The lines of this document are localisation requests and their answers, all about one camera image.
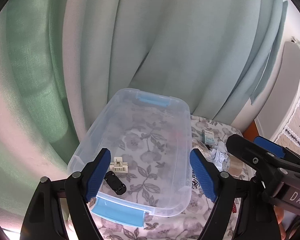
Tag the black toy car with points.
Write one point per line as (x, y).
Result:
(115, 183)

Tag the small medicine box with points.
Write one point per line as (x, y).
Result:
(208, 137)

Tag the clear plastic storage bin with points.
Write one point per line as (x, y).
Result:
(162, 118)

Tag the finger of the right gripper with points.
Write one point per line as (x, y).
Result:
(270, 146)

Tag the brown packing tape roll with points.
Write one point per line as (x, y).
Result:
(236, 168)

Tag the white paper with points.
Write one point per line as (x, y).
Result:
(220, 157)

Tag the cream hair claw clip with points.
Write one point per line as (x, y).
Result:
(118, 166)

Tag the green curtain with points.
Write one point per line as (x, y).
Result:
(62, 60)

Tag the leopard print scrunchie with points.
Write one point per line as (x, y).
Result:
(195, 183)

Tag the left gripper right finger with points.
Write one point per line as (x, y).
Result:
(256, 216)

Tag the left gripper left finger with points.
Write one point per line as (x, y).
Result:
(44, 219)

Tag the floral fleece blanket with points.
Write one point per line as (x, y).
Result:
(147, 168)

